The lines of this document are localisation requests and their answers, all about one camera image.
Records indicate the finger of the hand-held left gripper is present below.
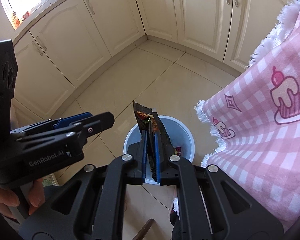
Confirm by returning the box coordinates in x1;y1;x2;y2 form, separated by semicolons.
17;112;115;156
11;112;93;137

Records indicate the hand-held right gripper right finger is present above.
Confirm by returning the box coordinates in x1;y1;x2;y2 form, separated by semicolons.
154;130;284;240

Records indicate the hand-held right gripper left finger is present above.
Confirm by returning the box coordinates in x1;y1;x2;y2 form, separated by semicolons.
19;129;148;240

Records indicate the blue plastic bin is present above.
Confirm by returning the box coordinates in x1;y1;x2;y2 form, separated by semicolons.
123;115;195;185

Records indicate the dark snack wrapper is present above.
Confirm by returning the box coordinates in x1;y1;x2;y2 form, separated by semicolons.
133;101;173;180

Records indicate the person's left hand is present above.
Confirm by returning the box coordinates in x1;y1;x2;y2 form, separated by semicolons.
0;177;44;222

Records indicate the brown wooden stick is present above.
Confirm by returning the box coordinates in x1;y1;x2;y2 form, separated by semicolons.
134;219;155;240

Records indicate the pink checked tablecloth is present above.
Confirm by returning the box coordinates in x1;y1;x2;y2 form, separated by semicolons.
194;0;300;233

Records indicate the orange label bottle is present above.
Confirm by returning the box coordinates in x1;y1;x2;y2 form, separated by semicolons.
11;11;22;29

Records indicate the cream base cabinet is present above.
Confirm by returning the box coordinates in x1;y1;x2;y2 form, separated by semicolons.
12;0;299;120

